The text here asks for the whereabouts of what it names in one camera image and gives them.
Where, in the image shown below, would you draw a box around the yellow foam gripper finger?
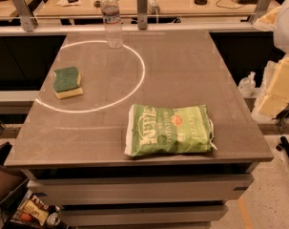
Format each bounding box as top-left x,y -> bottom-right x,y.
258,94 -> 288,117
267,57 -> 289,100

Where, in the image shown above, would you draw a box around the green jalapeno chip bag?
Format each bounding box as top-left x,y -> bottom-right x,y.
124,104 -> 216,157

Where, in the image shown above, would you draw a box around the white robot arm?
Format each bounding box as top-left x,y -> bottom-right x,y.
256,0 -> 289,118

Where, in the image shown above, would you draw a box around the clear plastic water bottle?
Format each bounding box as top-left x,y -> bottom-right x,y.
100,0 -> 123,49

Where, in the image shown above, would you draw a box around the brown snack bag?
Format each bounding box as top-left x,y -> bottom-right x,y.
21,195 -> 51,225

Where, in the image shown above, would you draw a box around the black pole on floor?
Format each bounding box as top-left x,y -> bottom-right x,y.
276,136 -> 289,158

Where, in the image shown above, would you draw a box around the upper metal drawer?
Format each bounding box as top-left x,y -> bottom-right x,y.
28,174 -> 254,205

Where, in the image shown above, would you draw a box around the metal drawer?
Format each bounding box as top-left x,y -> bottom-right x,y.
28,174 -> 254,205
61,205 -> 228,226

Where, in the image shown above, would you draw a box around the lower metal drawer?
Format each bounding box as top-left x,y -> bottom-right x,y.
61,205 -> 228,226

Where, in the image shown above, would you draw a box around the green and yellow sponge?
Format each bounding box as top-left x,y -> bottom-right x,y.
53,67 -> 83,99

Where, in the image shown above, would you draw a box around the brown bin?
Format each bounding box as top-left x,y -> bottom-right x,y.
0,142 -> 26,203

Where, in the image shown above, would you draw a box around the right metal bracket post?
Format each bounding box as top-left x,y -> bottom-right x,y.
248,0 -> 278,25

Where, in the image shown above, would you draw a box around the metal bracket post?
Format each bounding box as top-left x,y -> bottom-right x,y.
12,0 -> 38,31
248,0 -> 278,25
136,0 -> 148,30

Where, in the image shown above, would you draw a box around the black cable on desk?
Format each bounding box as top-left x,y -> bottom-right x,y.
215,0 -> 245,10

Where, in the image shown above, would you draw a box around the centre metal bracket post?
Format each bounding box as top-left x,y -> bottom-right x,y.
136,0 -> 148,30

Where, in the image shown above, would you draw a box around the left metal bracket post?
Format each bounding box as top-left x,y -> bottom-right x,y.
12,0 -> 38,31

